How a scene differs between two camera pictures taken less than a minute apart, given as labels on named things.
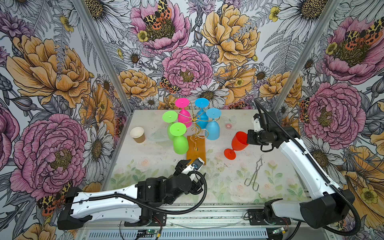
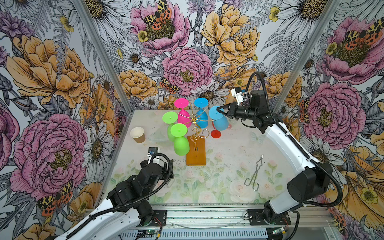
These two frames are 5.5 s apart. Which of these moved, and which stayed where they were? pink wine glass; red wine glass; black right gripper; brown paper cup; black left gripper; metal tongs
Moved: black left gripper; black right gripper; red wine glass
Stayed: brown paper cup; metal tongs; pink wine glass
